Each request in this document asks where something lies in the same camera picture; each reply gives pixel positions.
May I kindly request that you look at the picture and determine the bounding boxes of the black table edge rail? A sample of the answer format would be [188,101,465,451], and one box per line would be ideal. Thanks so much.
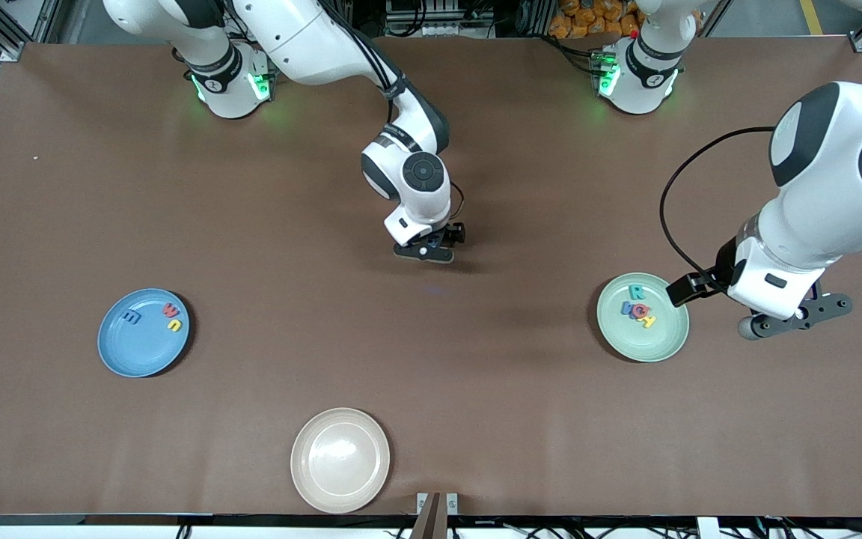
[0,513,862,539]

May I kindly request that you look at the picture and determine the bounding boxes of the pale green plate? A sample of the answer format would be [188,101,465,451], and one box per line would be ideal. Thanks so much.
[596,272,690,363]

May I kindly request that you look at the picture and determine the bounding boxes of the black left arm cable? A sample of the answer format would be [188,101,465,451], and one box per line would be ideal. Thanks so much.
[660,126,777,278]

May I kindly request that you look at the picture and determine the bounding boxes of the orange packets bag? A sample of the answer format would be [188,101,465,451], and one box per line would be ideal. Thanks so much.
[548,0,641,40]

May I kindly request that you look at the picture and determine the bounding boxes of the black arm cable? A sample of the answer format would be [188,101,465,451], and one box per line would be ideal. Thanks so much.
[442,180,466,225]
[660,126,777,278]

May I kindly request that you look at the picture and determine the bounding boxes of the table cover sheet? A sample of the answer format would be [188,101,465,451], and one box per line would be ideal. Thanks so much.
[0,37,862,517]

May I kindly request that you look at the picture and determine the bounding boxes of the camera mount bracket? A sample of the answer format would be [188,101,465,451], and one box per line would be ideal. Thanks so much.
[410,492,459,539]

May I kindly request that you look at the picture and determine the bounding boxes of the beige plate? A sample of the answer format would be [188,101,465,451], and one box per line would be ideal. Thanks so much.
[290,407,391,514]

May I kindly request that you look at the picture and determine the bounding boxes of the blue plate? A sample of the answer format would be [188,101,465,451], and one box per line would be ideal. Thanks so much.
[97,288,191,378]

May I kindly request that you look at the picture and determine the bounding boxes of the background electronics rack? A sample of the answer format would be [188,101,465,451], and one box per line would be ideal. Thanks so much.
[394,0,498,38]

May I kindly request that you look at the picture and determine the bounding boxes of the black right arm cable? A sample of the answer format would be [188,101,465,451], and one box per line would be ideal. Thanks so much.
[442,180,466,225]

